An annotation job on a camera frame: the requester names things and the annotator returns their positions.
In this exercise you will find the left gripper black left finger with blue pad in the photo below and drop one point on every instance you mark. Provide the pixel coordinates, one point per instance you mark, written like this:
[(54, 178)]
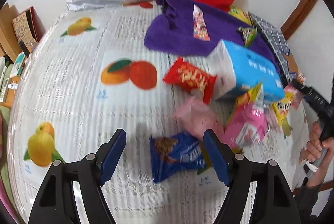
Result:
[(108, 156)]

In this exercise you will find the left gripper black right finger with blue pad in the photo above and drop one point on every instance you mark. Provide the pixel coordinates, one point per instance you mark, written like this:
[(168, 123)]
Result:
[(220, 155)]

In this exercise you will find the green snack packet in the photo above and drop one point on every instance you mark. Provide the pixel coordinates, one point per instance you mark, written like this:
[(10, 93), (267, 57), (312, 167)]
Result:
[(248, 35)]

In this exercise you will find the white strawberry bear snack pack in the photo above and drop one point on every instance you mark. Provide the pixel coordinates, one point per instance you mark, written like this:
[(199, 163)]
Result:
[(199, 26)]

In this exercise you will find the person's right hand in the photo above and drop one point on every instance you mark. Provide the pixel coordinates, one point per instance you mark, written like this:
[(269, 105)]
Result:
[(314, 147)]

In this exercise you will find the pink white snack packet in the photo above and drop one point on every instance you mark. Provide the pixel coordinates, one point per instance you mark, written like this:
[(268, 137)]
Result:
[(245, 127)]

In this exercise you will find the yellow small snack packet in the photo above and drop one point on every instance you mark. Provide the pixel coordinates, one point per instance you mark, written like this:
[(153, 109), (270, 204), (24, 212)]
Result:
[(280, 110)]

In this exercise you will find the blue cookie snack packet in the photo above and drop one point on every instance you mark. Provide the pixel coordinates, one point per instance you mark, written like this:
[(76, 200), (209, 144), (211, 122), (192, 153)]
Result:
[(179, 152)]

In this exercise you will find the fruit print table cover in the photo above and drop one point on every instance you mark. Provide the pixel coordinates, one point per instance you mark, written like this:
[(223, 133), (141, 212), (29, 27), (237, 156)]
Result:
[(61, 85)]

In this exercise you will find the grey plaid cloth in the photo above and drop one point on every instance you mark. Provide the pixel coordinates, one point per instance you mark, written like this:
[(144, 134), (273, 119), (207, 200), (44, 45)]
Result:
[(277, 43)]

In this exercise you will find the blue tissue pack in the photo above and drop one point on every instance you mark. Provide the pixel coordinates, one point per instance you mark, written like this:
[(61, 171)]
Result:
[(238, 69)]

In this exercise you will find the red snack packet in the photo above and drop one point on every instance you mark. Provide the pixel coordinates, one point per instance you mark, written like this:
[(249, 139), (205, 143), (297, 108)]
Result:
[(189, 77)]

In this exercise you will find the yellow snack bag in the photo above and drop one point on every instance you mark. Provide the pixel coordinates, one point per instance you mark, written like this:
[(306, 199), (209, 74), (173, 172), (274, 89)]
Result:
[(240, 15)]

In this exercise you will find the purple towel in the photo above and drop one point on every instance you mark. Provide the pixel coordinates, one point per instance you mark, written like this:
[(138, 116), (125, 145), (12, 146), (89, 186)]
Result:
[(188, 28)]

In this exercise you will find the brown framed picture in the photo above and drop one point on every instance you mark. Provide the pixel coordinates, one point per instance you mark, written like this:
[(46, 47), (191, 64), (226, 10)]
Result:
[(28, 29)]

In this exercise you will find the brown wooden door frame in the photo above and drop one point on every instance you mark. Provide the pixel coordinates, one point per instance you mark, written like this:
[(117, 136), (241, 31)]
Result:
[(297, 17)]

